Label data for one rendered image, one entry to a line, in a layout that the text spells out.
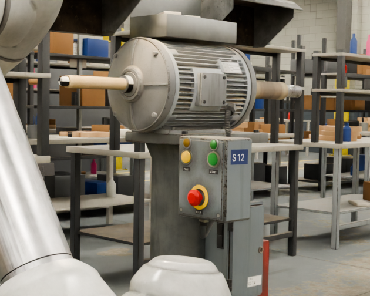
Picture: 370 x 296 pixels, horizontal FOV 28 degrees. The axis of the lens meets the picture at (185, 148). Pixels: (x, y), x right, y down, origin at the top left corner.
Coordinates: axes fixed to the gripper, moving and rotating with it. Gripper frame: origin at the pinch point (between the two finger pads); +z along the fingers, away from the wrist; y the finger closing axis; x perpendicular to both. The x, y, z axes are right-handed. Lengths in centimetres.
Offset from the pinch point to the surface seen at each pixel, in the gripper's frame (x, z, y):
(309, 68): 147, 775, -456
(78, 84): 20.5, 8.5, 10.0
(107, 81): 21.5, 17.6, 10.2
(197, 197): -10.1, 23.5, 32.6
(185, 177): -5.0, 25.9, 26.9
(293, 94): 20, 97, 10
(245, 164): -3, 33, 40
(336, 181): -14, 427, -197
